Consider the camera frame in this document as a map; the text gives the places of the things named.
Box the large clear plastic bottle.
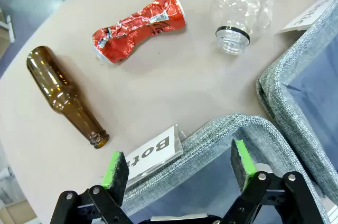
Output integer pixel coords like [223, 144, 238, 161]
[210, 0, 275, 55]

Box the grey fabric bottle basket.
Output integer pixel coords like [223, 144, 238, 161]
[123, 113, 331, 224]

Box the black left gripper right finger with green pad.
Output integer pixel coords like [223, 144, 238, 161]
[221, 138, 331, 224]

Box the grey fabric plastic basket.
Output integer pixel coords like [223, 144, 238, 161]
[256, 0, 338, 203]

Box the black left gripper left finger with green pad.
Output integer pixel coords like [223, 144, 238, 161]
[50, 151, 134, 224]

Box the cardboard box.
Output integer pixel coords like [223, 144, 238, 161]
[0, 199, 37, 224]

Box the white Plastic label sign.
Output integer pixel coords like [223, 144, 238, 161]
[274, 0, 338, 35]

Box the brown glass bottle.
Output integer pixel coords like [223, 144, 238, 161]
[26, 45, 110, 150]

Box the crushed red can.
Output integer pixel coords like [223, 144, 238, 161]
[91, 0, 187, 64]

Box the white Bottle label sign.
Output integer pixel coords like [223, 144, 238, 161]
[124, 125, 184, 182]

